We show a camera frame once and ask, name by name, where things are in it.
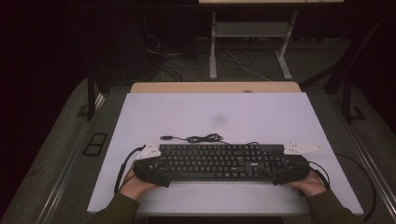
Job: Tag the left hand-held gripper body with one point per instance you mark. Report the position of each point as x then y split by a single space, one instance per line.
149 169

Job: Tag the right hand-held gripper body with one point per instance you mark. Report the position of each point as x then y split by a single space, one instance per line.
295 166

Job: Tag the black keyboard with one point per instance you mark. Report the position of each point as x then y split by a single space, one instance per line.
218 161

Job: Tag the person's left hand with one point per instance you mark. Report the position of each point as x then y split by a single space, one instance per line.
134 188

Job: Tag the person's right hand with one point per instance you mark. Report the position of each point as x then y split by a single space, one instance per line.
311 186

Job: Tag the black floor socket plate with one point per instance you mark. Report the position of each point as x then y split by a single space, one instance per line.
95 144

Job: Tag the black metal stand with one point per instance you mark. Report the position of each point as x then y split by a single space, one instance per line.
347 99
91 99

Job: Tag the metal floor rail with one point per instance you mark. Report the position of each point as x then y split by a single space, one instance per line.
65 174
370 168

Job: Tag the grey metal desk frame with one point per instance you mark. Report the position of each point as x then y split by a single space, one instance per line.
249 29

